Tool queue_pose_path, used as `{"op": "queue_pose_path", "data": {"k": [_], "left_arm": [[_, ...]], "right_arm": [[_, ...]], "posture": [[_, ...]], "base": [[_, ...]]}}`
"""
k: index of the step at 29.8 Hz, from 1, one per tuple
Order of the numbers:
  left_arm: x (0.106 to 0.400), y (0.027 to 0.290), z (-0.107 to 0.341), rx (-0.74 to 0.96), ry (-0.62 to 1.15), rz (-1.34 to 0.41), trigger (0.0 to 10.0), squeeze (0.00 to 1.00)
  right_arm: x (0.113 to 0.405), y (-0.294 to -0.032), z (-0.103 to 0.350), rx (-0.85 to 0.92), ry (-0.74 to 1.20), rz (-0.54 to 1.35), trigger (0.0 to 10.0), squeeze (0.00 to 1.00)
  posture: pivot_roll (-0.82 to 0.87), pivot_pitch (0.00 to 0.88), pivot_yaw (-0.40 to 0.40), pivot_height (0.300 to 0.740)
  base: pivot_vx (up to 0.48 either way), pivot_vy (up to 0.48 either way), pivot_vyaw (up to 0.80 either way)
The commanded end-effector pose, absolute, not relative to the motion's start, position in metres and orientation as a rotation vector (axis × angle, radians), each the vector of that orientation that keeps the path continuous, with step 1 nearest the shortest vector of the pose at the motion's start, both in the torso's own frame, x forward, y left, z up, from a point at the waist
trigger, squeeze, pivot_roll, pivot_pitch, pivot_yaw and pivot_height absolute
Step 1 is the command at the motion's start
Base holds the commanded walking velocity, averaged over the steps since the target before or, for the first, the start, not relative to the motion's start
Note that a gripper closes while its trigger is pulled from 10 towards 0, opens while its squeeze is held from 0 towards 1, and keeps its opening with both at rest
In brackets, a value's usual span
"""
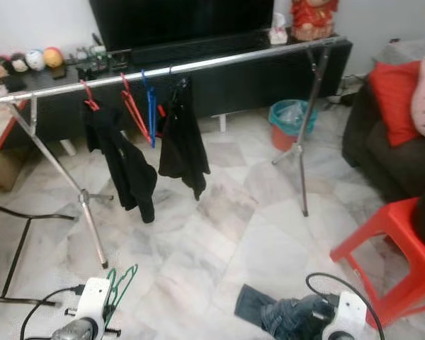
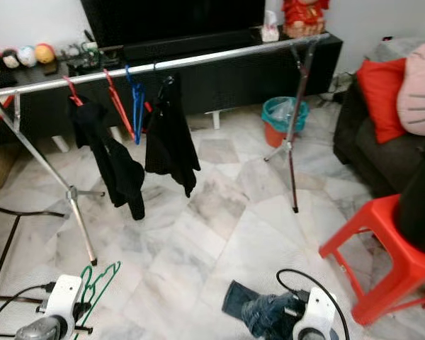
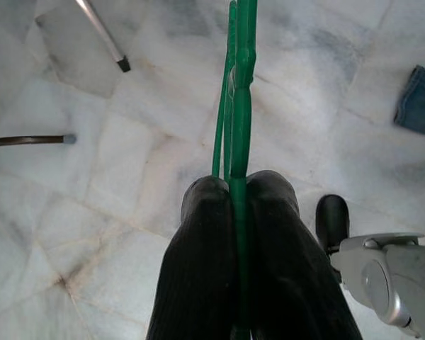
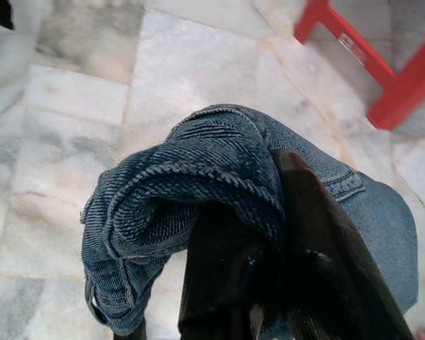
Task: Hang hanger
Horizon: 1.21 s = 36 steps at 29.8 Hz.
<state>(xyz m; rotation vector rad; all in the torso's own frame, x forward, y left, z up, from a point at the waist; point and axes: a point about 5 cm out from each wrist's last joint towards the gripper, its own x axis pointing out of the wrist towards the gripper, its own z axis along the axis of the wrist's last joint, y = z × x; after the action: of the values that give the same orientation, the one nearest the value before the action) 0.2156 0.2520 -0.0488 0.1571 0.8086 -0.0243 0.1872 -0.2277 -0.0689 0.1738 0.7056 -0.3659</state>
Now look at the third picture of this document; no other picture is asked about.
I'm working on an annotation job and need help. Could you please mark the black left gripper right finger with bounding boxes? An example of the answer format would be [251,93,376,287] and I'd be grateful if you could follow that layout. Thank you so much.
[246,169,365,340]

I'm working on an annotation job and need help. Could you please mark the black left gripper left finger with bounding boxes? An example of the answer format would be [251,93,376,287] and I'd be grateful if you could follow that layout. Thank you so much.
[147,175,237,340]

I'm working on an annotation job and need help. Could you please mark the green plastic hanger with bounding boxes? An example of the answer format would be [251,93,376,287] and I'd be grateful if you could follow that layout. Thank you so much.
[210,0,260,340]

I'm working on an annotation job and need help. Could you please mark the blue denim jeans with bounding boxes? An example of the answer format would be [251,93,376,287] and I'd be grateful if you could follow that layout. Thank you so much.
[392,64,425,140]

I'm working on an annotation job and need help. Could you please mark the black robot left foot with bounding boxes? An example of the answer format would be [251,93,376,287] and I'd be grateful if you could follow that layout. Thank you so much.
[314,193,351,251]

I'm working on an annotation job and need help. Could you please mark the silver tripod rack stand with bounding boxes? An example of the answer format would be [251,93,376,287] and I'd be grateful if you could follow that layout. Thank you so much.
[0,0,132,148]

